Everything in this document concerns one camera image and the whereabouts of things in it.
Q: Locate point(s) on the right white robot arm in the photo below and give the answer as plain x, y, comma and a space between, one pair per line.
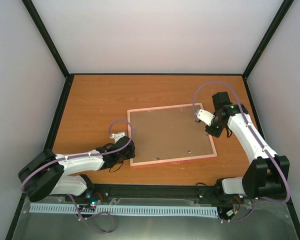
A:
267, 174

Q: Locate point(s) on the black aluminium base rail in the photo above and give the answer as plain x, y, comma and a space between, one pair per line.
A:
201, 194

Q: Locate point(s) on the light blue cable duct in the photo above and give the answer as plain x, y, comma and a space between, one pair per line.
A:
126, 210

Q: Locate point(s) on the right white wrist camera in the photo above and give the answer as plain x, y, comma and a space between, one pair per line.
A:
204, 116

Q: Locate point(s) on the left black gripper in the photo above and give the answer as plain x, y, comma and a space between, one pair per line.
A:
131, 154

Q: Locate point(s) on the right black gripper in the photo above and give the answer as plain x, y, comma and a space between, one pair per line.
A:
216, 133

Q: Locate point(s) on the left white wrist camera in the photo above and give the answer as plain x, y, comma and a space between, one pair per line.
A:
117, 136

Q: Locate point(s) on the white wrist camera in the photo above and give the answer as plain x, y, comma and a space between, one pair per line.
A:
204, 116
117, 136

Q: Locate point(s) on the left black corner post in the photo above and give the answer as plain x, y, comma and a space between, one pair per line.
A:
37, 20

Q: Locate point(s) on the black corner post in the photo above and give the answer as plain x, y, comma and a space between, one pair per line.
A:
271, 30
37, 20

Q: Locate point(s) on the pink picture frame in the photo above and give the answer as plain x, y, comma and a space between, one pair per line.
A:
168, 134

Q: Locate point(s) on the right black corner post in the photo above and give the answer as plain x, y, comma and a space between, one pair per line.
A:
271, 30

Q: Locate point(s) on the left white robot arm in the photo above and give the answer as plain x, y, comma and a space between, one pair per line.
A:
58, 174

